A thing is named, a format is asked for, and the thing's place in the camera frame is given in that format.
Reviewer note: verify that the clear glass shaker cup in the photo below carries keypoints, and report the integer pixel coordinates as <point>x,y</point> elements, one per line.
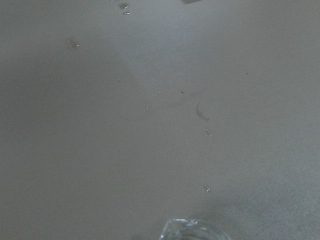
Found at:
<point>191,229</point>

